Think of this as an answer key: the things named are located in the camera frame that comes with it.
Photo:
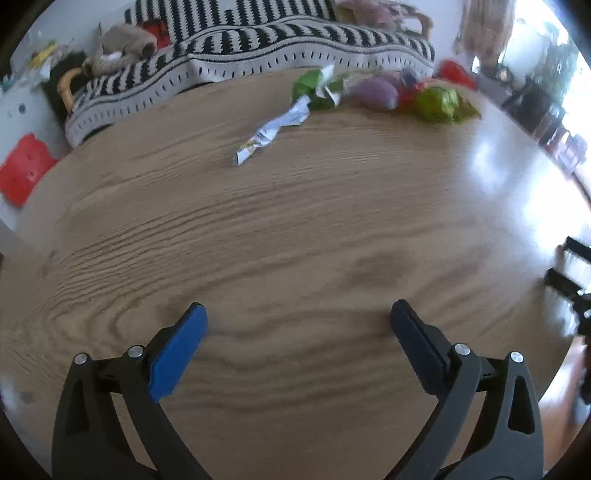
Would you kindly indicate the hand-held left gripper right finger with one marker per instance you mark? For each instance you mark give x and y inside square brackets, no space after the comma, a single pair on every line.
[415,341]

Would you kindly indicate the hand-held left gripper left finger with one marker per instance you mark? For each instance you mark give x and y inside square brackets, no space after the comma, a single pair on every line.
[182,350]

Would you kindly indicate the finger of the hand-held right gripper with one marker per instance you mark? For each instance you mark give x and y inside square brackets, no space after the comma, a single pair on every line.
[561,281]
[579,249]

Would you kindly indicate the black wooden chair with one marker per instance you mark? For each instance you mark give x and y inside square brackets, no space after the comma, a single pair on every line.
[535,108]

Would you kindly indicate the yellow-green snack wrapper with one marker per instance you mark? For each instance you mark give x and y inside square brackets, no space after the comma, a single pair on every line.
[438,104]

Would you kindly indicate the small red wrapper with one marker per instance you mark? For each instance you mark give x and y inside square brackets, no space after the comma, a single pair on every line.
[408,94]

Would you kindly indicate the floral curtain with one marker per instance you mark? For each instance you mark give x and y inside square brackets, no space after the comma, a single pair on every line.
[485,32]

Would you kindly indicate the white long wrapper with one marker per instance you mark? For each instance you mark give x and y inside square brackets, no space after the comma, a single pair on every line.
[272,129]

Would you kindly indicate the purple crumpled bag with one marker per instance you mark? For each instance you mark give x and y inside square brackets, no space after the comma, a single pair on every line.
[376,92]

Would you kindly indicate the green white long package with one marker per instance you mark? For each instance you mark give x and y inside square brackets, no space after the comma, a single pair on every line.
[309,87]

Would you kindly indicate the brown plush toy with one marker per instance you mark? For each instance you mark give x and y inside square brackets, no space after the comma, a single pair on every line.
[120,48]

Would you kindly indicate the black white striped sofa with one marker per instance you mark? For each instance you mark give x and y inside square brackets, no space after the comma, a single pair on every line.
[258,50]

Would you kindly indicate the pink patterned pillow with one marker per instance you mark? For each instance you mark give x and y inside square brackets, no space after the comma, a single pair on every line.
[369,11]

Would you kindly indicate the red plush cushion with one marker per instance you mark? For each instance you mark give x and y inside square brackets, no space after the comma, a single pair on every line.
[157,32]

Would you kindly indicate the yellow green toy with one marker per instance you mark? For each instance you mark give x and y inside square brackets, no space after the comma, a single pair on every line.
[44,55]

